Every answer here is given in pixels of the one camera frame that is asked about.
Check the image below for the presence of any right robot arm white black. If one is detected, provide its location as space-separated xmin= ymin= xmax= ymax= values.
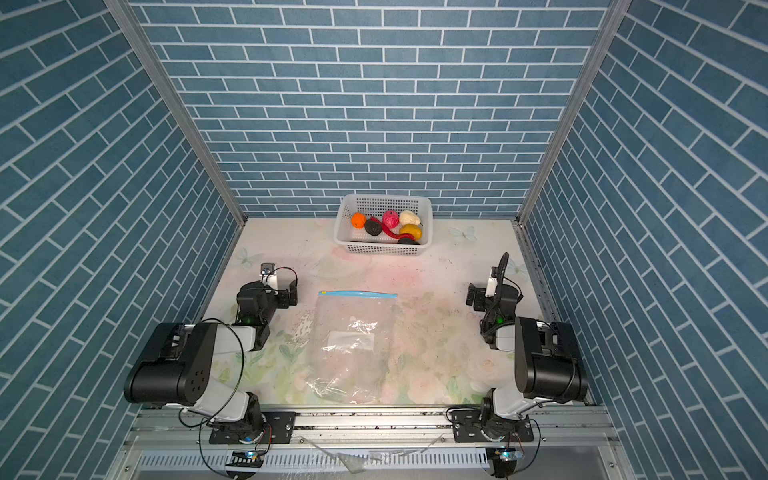
xmin=466 ymin=283 xmax=588 ymax=442

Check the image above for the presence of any dark brown toy food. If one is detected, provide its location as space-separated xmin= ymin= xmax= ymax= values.
xmin=364 ymin=217 xmax=383 ymax=237

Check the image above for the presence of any left circuit board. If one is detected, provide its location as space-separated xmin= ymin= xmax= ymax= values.
xmin=226 ymin=450 xmax=266 ymax=471

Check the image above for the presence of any black toy eggplant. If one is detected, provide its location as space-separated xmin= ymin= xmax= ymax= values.
xmin=397 ymin=234 xmax=419 ymax=245

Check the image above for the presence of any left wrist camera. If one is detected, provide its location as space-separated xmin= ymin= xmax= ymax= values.
xmin=260 ymin=262 xmax=278 ymax=290

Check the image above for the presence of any yellow toy fruit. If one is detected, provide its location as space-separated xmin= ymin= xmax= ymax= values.
xmin=399 ymin=224 xmax=423 ymax=241

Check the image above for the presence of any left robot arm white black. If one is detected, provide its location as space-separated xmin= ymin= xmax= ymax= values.
xmin=124 ymin=273 xmax=298 ymax=447

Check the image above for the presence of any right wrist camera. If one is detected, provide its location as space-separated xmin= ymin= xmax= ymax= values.
xmin=485 ymin=267 xmax=498 ymax=298

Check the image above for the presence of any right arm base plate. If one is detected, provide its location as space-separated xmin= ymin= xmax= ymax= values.
xmin=445 ymin=408 xmax=534 ymax=443

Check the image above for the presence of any pink toy fruit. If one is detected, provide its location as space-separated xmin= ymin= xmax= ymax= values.
xmin=381 ymin=210 xmax=400 ymax=229

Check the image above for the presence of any red toy chili pepper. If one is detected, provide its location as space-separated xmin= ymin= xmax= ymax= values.
xmin=377 ymin=218 xmax=401 ymax=240

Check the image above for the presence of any orange toy fruit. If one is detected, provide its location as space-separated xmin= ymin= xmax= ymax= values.
xmin=350 ymin=212 xmax=367 ymax=229

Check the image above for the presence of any aluminium front rail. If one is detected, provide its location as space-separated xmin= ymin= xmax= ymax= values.
xmin=122 ymin=405 xmax=619 ymax=451

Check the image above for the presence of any clear zip top bag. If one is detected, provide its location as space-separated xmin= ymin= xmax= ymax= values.
xmin=305 ymin=290 xmax=397 ymax=404

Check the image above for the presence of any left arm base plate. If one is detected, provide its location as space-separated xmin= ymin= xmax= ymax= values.
xmin=209 ymin=411 xmax=297 ymax=445

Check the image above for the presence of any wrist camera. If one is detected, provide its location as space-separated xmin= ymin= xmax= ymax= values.
xmin=485 ymin=267 xmax=498 ymax=298
xmin=260 ymin=262 xmax=278 ymax=290

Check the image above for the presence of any white plastic mesh basket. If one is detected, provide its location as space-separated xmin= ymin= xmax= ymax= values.
xmin=334 ymin=194 xmax=433 ymax=256

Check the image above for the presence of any cream toy food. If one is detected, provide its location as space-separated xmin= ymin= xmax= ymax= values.
xmin=399 ymin=210 xmax=422 ymax=226

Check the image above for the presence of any circuit board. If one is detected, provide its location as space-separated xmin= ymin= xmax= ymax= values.
xmin=489 ymin=447 xmax=524 ymax=464
xmin=226 ymin=450 xmax=266 ymax=471

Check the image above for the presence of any right circuit board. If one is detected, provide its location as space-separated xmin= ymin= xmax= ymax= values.
xmin=489 ymin=447 xmax=524 ymax=464

